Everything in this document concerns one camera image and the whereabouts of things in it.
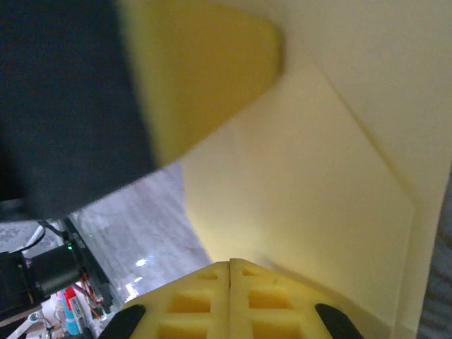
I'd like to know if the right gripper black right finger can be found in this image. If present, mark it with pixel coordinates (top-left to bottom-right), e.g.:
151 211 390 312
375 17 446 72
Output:
230 257 364 339

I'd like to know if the yellow paper sheet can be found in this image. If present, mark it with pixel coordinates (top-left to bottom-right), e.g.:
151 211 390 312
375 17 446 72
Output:
182 0 452 339

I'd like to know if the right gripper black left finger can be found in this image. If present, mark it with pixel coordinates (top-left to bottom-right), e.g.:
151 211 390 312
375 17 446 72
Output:
98 260 231 339

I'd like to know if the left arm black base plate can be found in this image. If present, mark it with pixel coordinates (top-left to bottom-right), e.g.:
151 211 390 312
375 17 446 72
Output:
62 218 114 314

